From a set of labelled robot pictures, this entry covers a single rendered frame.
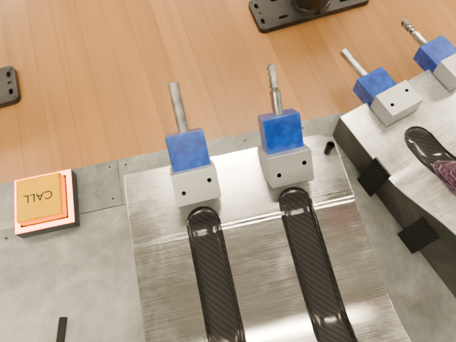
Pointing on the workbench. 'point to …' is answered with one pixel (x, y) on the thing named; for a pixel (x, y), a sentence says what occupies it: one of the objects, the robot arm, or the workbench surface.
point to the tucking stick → (61, 329)
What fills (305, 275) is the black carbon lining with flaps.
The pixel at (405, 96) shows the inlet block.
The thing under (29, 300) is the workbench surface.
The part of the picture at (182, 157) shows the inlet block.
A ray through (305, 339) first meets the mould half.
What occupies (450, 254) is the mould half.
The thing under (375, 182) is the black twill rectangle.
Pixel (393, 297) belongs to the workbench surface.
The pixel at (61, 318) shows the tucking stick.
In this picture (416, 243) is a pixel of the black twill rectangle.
